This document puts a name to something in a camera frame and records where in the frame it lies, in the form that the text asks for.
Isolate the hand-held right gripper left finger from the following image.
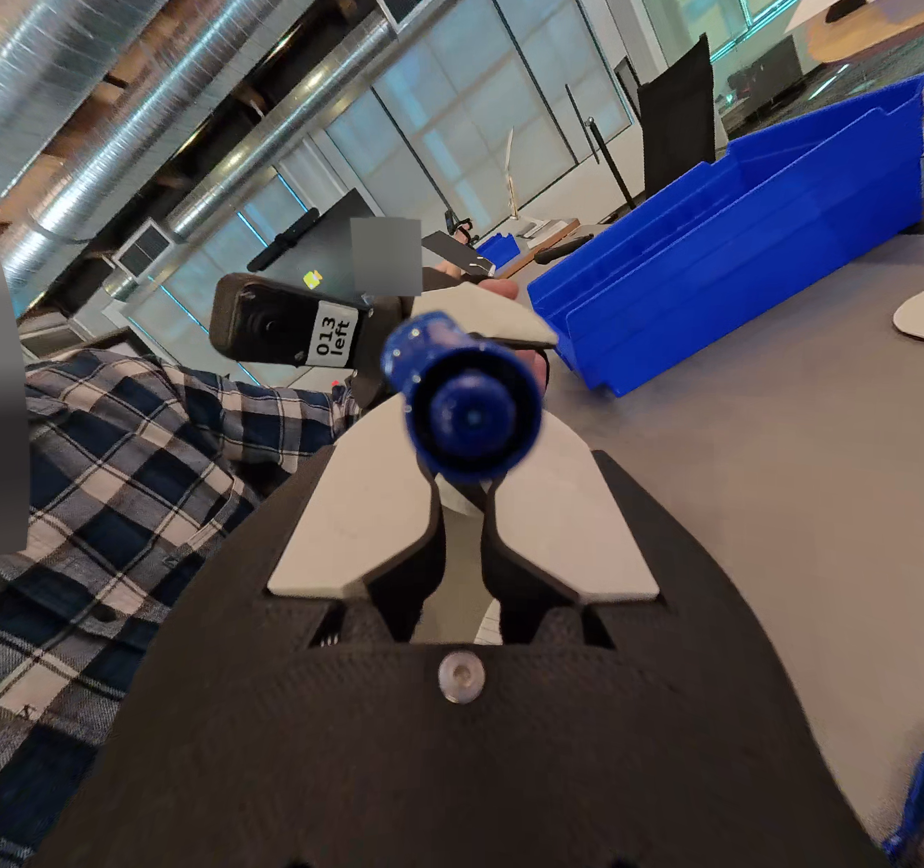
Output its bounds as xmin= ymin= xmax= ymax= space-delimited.
xmin=267 ymin=393 xmax=446 ymax=644

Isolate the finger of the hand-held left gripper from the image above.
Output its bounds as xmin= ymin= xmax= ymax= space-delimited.
xmin=411 ymin=283 xmax=560 ymax=351

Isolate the black monitor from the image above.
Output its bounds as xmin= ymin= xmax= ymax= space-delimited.
xmin=247 ymin=188 xmax=397 ymax=299

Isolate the round wooden table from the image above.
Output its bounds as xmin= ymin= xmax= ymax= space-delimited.
xmin=805 ymin=0 xmax=924 ymax=64

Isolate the plaid shirt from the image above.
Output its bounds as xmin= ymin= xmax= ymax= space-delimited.
xmin=0 ymin=348 xmax=340 ymax=868

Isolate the black stanchion pole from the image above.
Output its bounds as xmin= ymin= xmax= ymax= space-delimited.
xmin=586 ymin=117 xmax=638 ymax=211

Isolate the person's left forearm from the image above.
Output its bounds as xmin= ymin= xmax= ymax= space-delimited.
xmin=217 ymin=370 xmax=362 ymax=483

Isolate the blue retractable pen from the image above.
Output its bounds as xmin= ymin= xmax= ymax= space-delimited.
xmin=381 ymin=311 xmax=544 ymax=483

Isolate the silver air duct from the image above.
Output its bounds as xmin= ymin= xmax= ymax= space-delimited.
xmin=0 ymin=0 xmax=218 ymax=194
xmin=166 ymin=13 xmax=405 ymax=241
xmin=22 ymin=0 xmax=528 ymax=244

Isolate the small blue bin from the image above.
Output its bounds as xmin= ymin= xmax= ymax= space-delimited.
xmin=475 ymin=231 xmax=522 ymax=268

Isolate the glass window wall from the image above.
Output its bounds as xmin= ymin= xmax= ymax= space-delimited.
xmin=14 ymin=0 xmax=924 ymax=393

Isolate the grey desk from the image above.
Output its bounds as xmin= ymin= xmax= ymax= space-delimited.
xmin=411 ymin=229 xmax=924 ymax=851

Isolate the person's left hand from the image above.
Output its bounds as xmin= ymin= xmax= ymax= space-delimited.
xmin=473 ymin=278 xmax=557 ymax=388

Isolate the blue plastic bin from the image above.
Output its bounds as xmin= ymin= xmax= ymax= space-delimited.
xmin=527 ymin=74 xmax=924 ymax=398
xmin=881 ymin=753 xmax=924 ymax=868

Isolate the black chair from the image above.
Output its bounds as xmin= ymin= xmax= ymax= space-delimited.
xmin=614 ymin=34 xmax=729 ymax=199

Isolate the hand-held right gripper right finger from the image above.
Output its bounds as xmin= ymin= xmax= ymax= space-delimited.
xmin=480 ymin=422 xmax=661 ymax=644

